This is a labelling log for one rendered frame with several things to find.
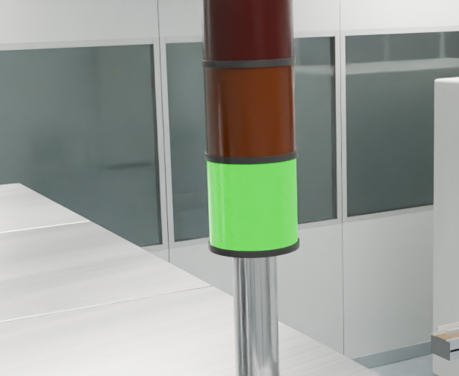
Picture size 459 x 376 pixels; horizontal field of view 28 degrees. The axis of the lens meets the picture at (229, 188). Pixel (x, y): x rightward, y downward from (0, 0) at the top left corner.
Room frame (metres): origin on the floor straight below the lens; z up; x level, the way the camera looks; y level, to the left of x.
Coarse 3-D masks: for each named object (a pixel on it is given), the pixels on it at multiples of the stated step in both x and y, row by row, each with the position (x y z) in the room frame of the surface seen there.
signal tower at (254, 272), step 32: (224, 64) 0.48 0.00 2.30; (256, 64) 0.48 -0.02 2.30; (288, 64) 0.49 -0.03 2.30; (224, 160) 0.49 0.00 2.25; (256, 160) 0.48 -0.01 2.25; (288, 160) 0.49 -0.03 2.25; (256, 256) 0.48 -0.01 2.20; (256, 288) 0.49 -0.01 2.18; (256, 320) 0.49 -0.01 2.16; (256, 352) 0.49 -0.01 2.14
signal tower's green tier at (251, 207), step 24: (216, 168) 0.49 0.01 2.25; (240, 168) 0.48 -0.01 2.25; (264, 168) 0.48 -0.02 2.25; (288, 168) 0.49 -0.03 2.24; (216, 192) 0.49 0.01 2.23; (240, 192) 0.48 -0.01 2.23; (264, 192) 0.48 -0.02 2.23; (288, 192) 0.49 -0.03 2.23; (216, 216) 0.49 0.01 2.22; (240, 216) 0.48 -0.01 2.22; (264, 216) 0.48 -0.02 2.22; (288, 216) 0.49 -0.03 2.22; (216, 240) 0.49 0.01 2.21; (240, 240) 0.48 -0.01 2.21; (264, 240) 0.48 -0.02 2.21; (288, 240) 0.49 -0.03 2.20
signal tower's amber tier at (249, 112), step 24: (216, 72) 0.49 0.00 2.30; (240, 72) 0.48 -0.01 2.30; (264, 72) 0.48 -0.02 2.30; (288, 72) 0.49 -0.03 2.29; (216, 96) 0.49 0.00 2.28; (240, 96) 0.48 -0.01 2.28; (264, 96) 0.48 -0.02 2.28; (288, 96) 0.49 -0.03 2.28; (216, 120) 0.49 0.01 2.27; (240, 120) 0.48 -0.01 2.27; (264, 120) 0.48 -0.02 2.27; (288, 120) 0.49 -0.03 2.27; (216, 144) 0.49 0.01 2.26; (240, 144) 0.48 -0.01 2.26; (264, 144) 0.48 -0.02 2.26; (288, 144) 0.49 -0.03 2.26
